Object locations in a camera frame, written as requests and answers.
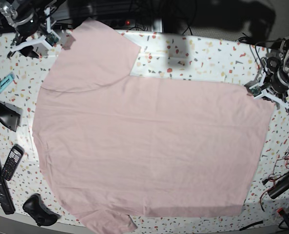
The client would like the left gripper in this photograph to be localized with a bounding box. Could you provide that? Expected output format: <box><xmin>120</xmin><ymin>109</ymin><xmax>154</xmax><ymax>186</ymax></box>
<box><xmin>244</xmin><ymin>70</ymin><xmax>289</xmax><ymax>115</ymax></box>

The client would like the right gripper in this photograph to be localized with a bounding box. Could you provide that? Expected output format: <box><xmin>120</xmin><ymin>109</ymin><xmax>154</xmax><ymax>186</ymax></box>
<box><xmin>7</xmin><ymin>13</ymin><xmax>61</xmax><ymax>58</ymax></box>

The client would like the pink T-shirt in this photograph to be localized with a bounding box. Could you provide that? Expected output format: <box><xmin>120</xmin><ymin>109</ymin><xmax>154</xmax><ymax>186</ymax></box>
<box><xmin>33</xmin><ymin>20</ymin><xmax>274</xmax><ymax>234</ymax></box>

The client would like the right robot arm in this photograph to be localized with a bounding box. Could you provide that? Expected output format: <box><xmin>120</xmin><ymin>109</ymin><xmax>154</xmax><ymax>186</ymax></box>
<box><xmin>0</xmin><ymin>0</ymin><xmax>63</xmax><ymax>59</ymax></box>

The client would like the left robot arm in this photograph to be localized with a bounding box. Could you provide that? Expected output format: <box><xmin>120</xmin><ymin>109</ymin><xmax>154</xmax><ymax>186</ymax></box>
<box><xmin>245</xmin><ymin>36</ymin><xmax>289</xmax><ymax>115</ymax></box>

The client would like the light blue highlighter pen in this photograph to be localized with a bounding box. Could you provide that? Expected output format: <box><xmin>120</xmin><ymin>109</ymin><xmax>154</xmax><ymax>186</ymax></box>
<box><xmin>0</xmin><ymin>72</ymin><xmax>15</xmax><ymax>93</ymax></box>

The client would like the black cylinder tool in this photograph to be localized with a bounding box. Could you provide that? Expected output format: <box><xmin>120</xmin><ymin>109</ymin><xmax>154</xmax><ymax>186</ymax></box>
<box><xmin>268</xmin><ymin>172</ymin><xmax>289</xmax><ymax>199</ymax></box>

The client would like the black power strip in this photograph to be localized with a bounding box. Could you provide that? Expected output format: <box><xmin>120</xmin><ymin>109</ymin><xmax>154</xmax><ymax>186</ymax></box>
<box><xmin>102</xmin><ymin>19</ymin><xmax>135</xmax><ymax>29</ymax></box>

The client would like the red tipped black tool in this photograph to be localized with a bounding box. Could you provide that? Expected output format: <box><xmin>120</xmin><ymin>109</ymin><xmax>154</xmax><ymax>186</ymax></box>
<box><xmin>277</xmin><ymin>208</ymin><xmax>289</xmax><ymax>231</ymax></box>

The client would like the black game controller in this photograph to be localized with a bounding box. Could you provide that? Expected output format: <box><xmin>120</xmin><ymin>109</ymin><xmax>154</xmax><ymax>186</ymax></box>
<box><xmin>22</xmin><ymin>194</ymin><xmax>60</xmax><ymax>227</ymax></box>

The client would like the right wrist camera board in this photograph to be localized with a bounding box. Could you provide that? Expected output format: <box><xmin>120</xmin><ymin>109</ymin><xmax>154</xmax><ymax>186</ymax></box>
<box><xmin>46</xmin><ymin>34</ymin><xmax>59</xmax><ymax>46</ymax></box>

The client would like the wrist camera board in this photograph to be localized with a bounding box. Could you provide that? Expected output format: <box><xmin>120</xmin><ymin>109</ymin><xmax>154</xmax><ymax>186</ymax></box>
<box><xmin>249</xmin><ymin>85</ymin><xmax>262</xmax><ymax>97</ymax></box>
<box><xmin>46</xmin><ymin>34</ymin><xmax>59</xmax><ymax>46</ymax></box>

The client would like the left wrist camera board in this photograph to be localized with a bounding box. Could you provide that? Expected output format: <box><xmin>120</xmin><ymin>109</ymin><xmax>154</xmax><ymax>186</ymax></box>
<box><xmin>249</xmin><ymin>85</ymin><xmax>262</xmax><ymax>97</ymax></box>

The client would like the black coiled cable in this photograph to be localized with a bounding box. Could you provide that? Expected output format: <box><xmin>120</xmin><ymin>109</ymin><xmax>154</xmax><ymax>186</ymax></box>
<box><xmin>236</xmin><ymin>32</ymin><xmax>260</xmax><ymax>46</ymax></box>

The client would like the black cordless phone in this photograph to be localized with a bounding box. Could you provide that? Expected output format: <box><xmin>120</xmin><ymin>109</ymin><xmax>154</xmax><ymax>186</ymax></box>
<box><xmin>1</xmin><ymin>144</ymin><xmax>24</xmax><ymax>181</ymax></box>

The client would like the black cable bottom right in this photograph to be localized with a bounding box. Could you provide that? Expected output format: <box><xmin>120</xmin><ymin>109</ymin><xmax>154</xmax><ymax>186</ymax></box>
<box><xmin>239</xmin><ymin>220</ymin><xmax>264</xmax><ymax>232</ymax></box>

